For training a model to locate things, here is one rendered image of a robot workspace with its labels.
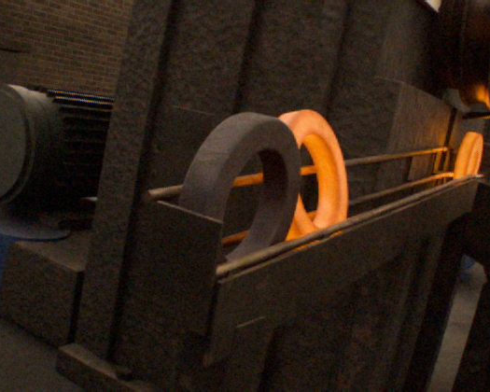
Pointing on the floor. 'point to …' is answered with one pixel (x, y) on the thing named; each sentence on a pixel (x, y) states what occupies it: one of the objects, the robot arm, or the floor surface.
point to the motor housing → (481, 333)
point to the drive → (44, 196)
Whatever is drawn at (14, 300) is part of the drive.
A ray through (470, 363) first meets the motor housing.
